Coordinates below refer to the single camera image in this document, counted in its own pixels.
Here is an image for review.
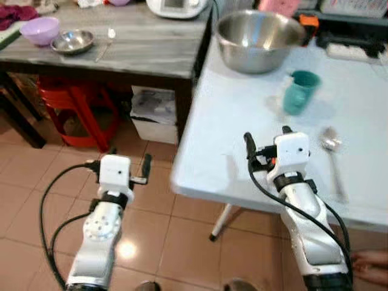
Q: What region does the white folding table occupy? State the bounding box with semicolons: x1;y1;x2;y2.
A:
170;35;388;242

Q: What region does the teal plastic cup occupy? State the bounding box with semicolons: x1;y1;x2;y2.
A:
282;70;321;116

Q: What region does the white storage box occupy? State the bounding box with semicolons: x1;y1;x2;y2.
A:
130;85;180;146

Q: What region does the large steel spoon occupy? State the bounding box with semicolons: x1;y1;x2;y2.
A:
319;127;348;204

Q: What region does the red plastic stool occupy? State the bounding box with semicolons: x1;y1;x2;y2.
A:
37;75;120;150

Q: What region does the large steel mixing bowl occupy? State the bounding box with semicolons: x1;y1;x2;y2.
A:
215;10;307;75

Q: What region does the white power strip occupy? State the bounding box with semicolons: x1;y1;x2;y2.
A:
326;44;372;64

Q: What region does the grey marble pattern table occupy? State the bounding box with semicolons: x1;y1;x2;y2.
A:
0;0;214;150

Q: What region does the orange and black device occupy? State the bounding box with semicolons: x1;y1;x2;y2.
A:
298;14;321;47

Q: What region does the small steel bowl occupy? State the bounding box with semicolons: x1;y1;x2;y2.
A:
50;29;96;56

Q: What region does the small steel spoon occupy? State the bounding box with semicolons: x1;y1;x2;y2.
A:
93;27;116;63

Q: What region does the pink container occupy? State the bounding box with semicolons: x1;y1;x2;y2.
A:
259;0;301;18

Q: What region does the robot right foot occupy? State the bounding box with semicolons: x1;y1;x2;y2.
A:
222;278;259;291

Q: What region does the purple plastic bowl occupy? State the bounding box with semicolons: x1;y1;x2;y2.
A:
19;16;61;47

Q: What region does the grey woven basket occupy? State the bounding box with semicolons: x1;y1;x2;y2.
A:
319;0;388;18

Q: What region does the person's bare foot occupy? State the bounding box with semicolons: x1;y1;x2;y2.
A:
354;267;388;287
352;250;388;269

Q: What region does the white rice cooker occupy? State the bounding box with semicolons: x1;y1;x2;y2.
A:
145;0;210;20

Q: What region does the dark red cloth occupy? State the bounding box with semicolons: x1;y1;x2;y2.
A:
0;4;41;32

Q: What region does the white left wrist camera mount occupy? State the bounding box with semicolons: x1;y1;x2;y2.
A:
98;155;133;196

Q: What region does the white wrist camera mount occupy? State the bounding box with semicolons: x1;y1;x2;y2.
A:
267;133;310;183
98;155;133;196

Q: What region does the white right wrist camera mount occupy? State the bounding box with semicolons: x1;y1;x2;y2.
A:
267;133;310;183

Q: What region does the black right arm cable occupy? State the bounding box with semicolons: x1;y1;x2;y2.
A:
247;159;353;270

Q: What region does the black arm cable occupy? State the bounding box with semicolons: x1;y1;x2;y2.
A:
39;161;101;289
247;159;353;270

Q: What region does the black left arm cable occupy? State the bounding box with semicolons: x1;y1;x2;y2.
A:
39;161;101;289

